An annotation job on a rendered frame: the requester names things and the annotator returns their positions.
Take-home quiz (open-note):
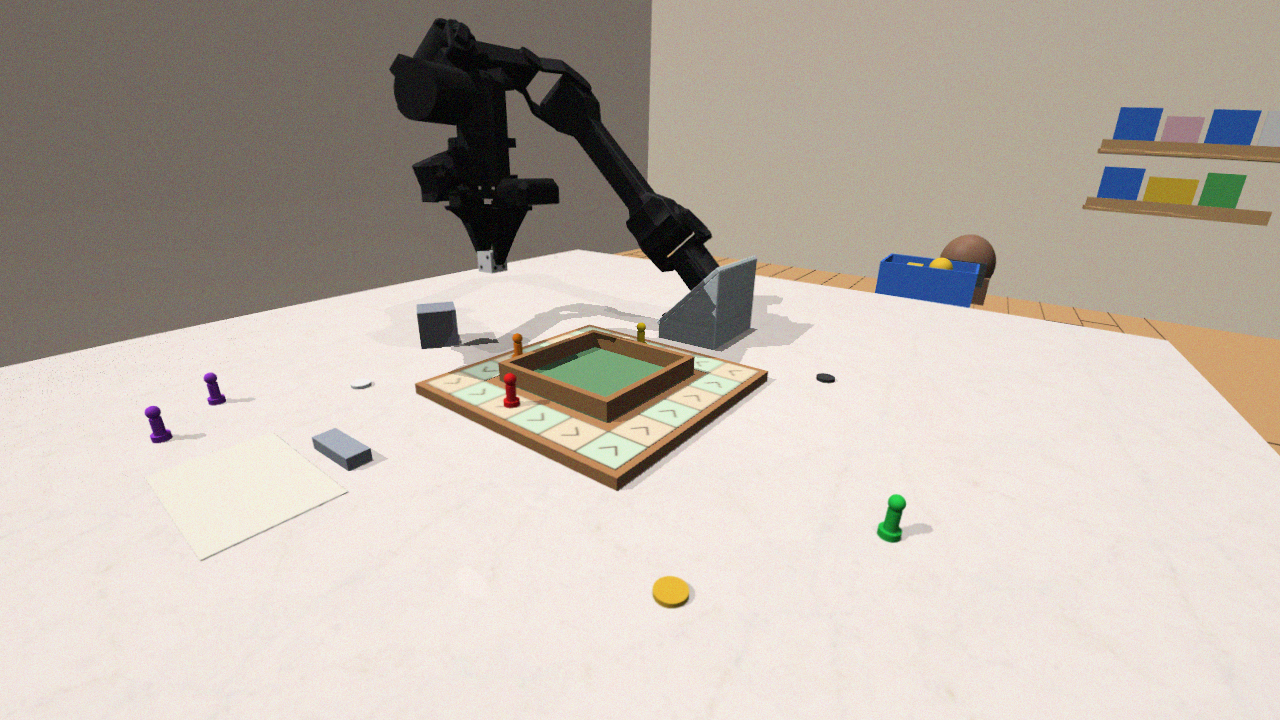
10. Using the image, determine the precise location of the cream flat rectangular sheet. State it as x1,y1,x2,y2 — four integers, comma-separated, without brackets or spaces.
145,432,347,562

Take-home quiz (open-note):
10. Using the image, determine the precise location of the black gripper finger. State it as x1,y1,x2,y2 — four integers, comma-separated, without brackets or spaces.
479,206,532,266
444,204,492,252

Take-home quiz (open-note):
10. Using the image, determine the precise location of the purple pawn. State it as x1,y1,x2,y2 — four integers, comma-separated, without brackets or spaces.
204,372,227,406
143,406,172,443

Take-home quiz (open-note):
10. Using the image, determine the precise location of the yellow round disc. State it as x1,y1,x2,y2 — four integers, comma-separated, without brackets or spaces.
653,577,689,609

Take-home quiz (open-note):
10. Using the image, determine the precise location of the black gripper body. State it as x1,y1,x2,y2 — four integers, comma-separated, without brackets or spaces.
421,126,561,208

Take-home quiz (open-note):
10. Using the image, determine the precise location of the green game pawn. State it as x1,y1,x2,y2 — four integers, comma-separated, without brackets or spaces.
877,495,906,543

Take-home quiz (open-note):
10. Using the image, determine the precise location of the red pawn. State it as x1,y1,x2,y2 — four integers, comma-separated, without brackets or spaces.
504,373,520,407

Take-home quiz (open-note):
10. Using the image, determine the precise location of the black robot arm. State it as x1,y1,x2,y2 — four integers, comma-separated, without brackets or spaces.
389,18,721,291

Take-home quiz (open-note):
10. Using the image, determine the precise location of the grey die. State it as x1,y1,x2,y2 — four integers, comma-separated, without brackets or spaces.
477,249,508,274

